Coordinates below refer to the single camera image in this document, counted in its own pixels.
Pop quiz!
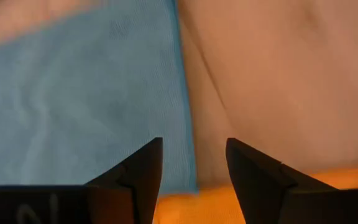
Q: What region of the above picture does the blue microfiber towel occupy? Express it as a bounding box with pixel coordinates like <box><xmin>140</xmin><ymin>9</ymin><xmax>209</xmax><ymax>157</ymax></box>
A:
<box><xmin>0</xmin><ymin>0</ymin><xmax>198</xmax><ymax>194</ymax></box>

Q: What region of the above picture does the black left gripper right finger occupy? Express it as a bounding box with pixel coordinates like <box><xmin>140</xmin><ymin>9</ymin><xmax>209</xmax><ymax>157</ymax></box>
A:
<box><xmin>225</xmin><ymin>138</ymin><xmax>358</xmax><ymax>224</ymax></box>

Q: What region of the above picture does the orange microfiber towel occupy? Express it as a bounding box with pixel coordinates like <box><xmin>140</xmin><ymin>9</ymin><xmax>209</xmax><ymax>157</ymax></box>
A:
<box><xmin>152</xmin><ymin>163</ymin><xmax>358</xmax><ymax>224</ymax></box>

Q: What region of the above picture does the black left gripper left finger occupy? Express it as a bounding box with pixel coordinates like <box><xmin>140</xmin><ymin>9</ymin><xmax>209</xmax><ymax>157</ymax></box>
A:
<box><xmin>0</xmin><ymin>137</ymin><xmax>163</xmax><ymax>224</ymax></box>

